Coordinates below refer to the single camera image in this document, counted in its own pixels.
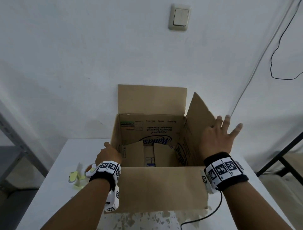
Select person's right hand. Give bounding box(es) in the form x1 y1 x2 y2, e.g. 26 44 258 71
199 115 244 160

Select person's left hand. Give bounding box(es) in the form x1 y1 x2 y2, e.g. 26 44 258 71
95 141 122 166

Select brown cardboard box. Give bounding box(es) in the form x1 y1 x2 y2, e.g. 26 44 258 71
105 84 217 213

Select person's left forearm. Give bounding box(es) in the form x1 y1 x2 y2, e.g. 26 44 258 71
46 178 112 230

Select person's right forearm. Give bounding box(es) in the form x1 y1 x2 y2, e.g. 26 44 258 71
222 182 295 230

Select black marker wristband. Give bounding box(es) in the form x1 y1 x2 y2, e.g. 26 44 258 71
203 152 249 191
89 161 122 191

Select clear tape roll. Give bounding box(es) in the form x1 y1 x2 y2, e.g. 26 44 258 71
84 164 97 178

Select pale yellow tape dispenser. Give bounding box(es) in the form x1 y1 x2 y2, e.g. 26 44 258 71
68 162 87 189

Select black metal frame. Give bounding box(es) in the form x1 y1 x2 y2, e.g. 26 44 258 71
256 131 303 177

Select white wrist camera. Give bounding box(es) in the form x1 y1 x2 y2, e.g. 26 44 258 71
104 184 120 212
201 166 220 194

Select white wall conduit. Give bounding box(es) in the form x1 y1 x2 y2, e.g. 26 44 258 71
230 0 299 117

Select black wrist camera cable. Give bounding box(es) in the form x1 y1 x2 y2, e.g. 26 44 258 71
180 190 223 230

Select black wall cable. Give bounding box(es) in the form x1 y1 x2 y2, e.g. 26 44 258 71
270 0 303 80

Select grey metal shelf frame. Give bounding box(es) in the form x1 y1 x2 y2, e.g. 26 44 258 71
0 99 49 191

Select beige wall light switch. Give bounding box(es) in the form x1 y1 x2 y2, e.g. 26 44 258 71
168 3 191 31

